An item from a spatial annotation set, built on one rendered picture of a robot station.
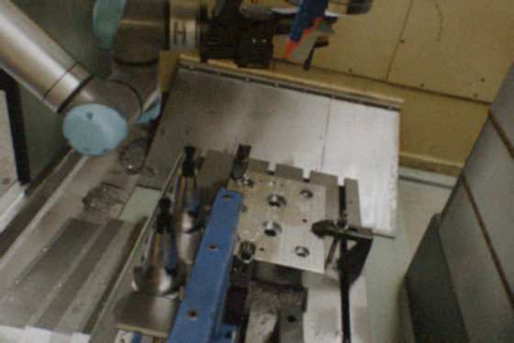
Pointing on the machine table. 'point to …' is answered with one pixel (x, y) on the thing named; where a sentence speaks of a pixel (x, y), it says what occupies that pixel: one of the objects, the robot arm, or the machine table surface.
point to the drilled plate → (306, 271)
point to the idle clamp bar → (285, 326)
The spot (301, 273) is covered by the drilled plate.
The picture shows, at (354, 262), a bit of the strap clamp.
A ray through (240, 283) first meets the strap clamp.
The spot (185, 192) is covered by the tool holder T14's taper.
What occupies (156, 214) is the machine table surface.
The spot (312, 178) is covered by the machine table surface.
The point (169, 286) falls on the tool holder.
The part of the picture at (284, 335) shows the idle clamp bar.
